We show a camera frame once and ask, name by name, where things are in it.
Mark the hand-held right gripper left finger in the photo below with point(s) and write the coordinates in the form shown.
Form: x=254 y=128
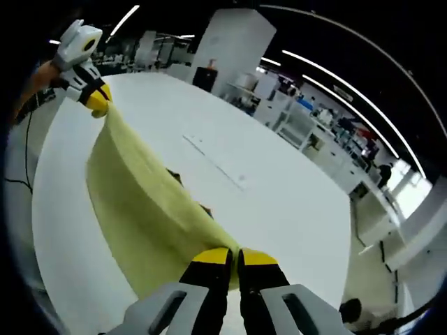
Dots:
x=206 y=296

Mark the white square pillar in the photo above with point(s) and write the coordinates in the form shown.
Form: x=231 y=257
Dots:
x=234 y=38

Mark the ceiling strip light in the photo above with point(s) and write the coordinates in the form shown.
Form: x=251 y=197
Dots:
x=124 y=20
x=309 y=79
x=290 y=54

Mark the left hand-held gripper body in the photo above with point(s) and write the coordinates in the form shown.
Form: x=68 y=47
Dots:
x=78 y=45

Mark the small orange object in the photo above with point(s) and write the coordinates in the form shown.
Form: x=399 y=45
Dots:
x=211 y=63

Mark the yellow blue grey garment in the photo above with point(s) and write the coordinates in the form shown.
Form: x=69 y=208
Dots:
x=139 y=195

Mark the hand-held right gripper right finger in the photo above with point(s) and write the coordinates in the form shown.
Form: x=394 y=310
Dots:
x=262 y=279

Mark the black cabinet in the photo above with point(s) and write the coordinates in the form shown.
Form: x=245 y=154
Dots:
x=205 y=79

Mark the long white lab counter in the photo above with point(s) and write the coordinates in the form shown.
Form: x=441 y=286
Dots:
x=375 y=220

